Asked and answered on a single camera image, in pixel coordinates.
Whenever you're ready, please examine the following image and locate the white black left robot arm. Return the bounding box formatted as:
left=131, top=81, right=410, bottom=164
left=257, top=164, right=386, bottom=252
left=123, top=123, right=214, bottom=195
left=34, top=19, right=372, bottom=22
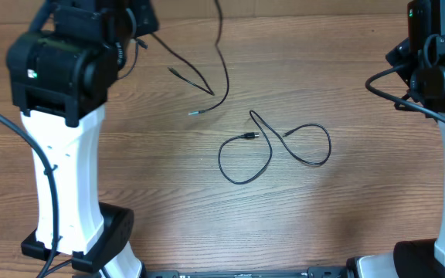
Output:
left=6, top=0, right=158, bottom=277

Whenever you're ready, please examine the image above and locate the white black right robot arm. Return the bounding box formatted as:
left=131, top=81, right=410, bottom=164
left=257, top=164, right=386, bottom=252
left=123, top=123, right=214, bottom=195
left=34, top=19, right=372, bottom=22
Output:
left=342, top=0, right=445, bottom=278

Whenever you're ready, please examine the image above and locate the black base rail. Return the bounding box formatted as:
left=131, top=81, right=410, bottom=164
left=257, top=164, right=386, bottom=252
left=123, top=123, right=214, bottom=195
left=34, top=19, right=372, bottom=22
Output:
left=146, top=266, right=358, bottom=278

